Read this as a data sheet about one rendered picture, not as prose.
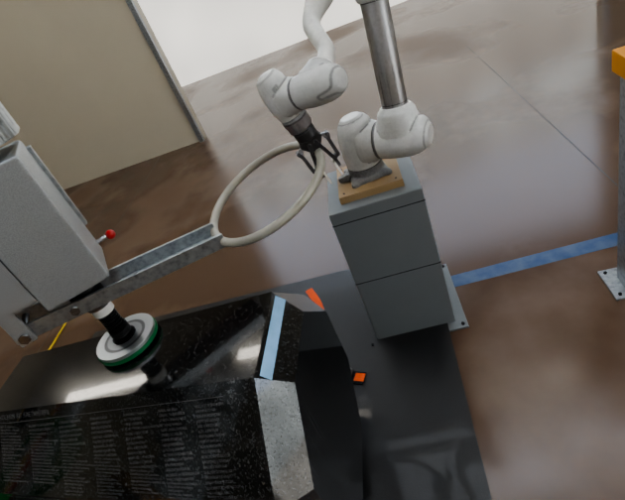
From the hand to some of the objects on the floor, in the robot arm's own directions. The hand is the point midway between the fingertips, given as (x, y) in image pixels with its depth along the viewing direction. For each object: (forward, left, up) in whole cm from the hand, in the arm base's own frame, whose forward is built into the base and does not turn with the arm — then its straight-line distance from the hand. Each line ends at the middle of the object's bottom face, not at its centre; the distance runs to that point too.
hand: (331, 172), depth 171 cm
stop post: (+5, +110, -107) cm, 154 cm away
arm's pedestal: (-33, +16, -107) cm, 114 cm away
